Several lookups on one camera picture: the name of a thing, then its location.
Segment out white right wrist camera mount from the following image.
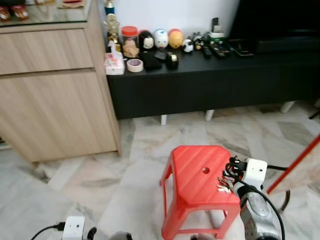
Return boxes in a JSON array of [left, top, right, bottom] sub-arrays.
[[242, 158, 268, 191]]

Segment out gold trophy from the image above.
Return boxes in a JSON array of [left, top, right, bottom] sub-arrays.
[[103, 0, 121, 51]]

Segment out red-edged board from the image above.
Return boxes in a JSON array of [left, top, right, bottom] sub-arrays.
[[265, 135, 320, 196]]

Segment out red plastic stool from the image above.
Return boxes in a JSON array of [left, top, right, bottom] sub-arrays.
[[160, 145, 242, 240]]

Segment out black cordless phone green base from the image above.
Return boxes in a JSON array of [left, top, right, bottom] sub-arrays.
[[209, 17, 226, 46]]

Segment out wide black remote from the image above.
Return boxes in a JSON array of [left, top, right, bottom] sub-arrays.
[[212, 44, 232, 58]]

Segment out light wooden cabinet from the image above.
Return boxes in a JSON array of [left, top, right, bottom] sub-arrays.
[[0, 0, 122, 163]]

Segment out yellow orange round figurine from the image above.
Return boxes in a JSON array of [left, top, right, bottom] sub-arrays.
[[168, 28, 184, 49]]

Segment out white round figurine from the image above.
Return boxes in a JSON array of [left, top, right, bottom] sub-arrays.
[[153, 29, 169, 49]]

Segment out black television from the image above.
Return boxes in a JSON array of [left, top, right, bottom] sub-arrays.
[[227, 0, 320, 53]]

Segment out thin black cable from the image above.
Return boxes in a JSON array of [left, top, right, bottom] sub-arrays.
[[266, 164, 290, 171]]

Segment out white pink tissue box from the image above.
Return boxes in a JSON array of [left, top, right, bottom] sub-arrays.
[[104, 42, 126, 76]]

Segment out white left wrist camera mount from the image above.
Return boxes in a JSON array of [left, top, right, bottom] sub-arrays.
[[62, 216, 86, 240]]

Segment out key bunch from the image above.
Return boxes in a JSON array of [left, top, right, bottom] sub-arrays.
[[216, 176, 234, 194]]

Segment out black tray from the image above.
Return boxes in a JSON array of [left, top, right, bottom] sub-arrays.
[[232, 40, 255, 57]]

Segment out black low console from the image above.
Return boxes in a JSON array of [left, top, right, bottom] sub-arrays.
[[106, 42, 320, 121]]

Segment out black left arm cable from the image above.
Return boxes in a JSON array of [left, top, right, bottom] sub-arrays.
[[31, 222, 66, 240]]

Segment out red-lidded jar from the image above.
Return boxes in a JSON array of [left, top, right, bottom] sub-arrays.
[[121, 26, 140, 59]]

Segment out black wallet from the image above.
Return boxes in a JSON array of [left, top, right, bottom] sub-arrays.
[[141, 51, 163, 72]]

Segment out small black box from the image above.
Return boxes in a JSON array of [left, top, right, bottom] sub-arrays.
[[155, 49, 168, 62]]

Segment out white tape roll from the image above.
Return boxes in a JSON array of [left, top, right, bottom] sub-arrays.
[[126, 58, 144, 73]]

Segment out small black white figurine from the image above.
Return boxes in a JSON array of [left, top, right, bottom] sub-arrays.
[[193, 34, 206, 50]]

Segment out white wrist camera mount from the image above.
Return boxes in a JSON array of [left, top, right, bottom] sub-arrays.
[[62, 216, 86, 240], [242, 158, 268, 191]]

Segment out small panda figurine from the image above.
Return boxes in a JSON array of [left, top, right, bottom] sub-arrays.
[[182, 39, 194, 53]]

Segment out flat beige red item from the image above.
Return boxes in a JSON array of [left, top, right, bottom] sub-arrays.
[[57, 0, 87, 10]]

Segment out red ornament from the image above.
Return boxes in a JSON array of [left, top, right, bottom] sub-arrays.
[[12, 4, 30, 20]]

